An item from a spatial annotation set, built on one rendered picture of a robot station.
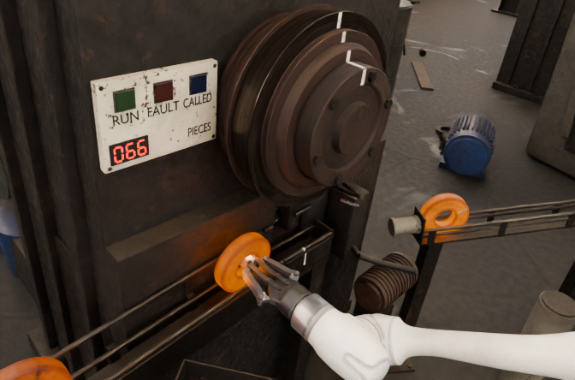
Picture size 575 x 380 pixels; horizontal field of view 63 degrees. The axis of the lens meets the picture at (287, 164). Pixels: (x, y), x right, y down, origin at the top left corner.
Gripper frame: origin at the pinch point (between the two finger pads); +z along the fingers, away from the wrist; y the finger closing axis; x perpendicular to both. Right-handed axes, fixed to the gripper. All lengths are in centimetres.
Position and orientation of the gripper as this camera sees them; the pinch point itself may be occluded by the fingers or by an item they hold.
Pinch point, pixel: (242, 256)
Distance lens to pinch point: 116.7
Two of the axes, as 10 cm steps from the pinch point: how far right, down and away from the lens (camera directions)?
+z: -7.0, -4.6, 5.5
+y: 7.0, -3.0, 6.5
